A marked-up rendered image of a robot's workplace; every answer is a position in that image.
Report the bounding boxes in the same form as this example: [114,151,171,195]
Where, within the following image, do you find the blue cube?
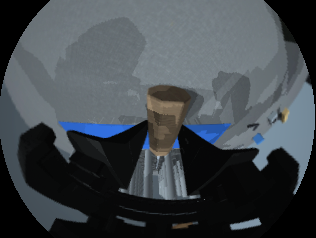
[252,132,263,146]

